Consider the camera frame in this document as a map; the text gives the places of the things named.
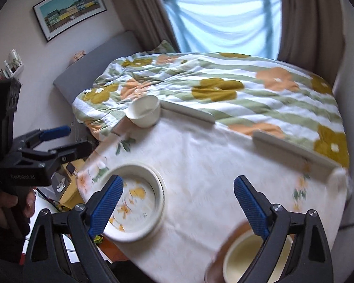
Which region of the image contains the duck pattern deep plate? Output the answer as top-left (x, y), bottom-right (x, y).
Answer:
top-left (103, 163), bottom-right (166, 243)

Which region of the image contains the duck pattern cream bowl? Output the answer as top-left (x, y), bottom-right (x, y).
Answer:
top-left (222, 229), bottom-right (294, 283)

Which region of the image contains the person's left hand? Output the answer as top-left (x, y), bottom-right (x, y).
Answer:
top-left (0, 190), bottom-right (36, 229)

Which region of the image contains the yellow bedside stool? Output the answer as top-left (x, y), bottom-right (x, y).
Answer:
top-left (52, 159), bottom-right (85, 209)

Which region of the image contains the cream floral tablecloth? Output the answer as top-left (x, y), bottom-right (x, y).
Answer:
top-left (77, 111), bottom-right (348, 282)

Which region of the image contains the grey headboard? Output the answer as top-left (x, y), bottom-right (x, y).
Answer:
top-left (54, 31), bottom-right (143, 104)

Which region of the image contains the white tray edge bar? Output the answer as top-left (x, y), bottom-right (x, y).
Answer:
top-left (253, 130), bottom-right (341, 169)

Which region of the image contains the small cream bowl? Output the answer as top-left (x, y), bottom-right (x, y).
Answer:
top-left (125, 95), bottom-right (161, 129)

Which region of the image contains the floral green striped duvet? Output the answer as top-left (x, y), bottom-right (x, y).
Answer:
top-left (72, 52), bottom-right (350, 167)

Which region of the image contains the framed landscape picture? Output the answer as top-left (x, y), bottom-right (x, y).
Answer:
top-left (33, 0), bottom-right (107, 42)

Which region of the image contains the brown drape curtain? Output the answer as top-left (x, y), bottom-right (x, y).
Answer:
top-left (278, 0), bottom-right (345, 86)
top-left (112, 0), bottom-right (180, 52)

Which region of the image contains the right brown drape curtain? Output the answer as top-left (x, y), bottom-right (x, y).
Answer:
top-left (278, 0), bottom-right (345, 86)

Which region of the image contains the light blue sheer curtain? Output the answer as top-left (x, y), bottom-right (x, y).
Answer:
top-left (164, 0), bottom-right (281, 59)

